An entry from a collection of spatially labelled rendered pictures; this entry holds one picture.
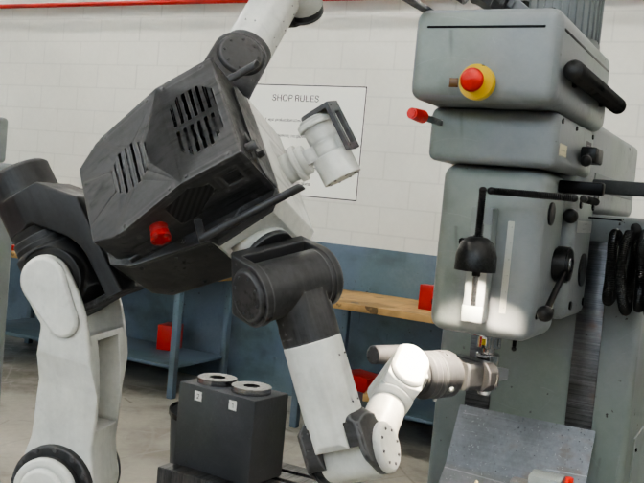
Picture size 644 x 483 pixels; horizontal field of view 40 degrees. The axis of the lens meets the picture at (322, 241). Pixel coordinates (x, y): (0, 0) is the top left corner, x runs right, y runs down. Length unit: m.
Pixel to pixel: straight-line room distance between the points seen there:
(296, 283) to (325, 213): 5.33
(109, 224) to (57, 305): 0.20
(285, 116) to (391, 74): 0.92
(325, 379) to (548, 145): 0.60
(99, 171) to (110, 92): 6.45
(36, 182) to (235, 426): 0.71
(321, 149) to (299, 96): 5.36
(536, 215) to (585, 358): 0.55
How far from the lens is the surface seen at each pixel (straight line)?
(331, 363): 1.31
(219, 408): 1.96
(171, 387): 6.46
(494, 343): 1.74
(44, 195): 1.54
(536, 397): 2.14
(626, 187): 1.99
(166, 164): 1.33
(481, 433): 2.16
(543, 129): 1.61
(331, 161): 1.43
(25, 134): 8.53
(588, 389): 2.11
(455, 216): 1.68
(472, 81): 1.50
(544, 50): 1.53
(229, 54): 1.53
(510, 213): 1.65
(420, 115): 1.54
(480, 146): 1.63
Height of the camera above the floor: 1.54
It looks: 3 degrees down
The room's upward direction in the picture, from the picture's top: 5 degrees clockwise
